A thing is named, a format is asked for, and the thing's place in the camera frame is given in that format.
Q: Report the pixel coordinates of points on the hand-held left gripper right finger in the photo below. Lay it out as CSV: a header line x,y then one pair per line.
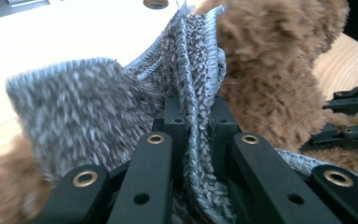
x,y
222,124

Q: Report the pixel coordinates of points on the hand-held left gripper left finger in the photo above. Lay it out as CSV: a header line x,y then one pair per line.
x,y
177,112

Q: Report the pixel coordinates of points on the brown teddy bear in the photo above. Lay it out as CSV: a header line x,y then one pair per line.
x,y
267,77

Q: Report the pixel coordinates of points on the grey knitted garment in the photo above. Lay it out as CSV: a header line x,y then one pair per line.
x,y
74,109

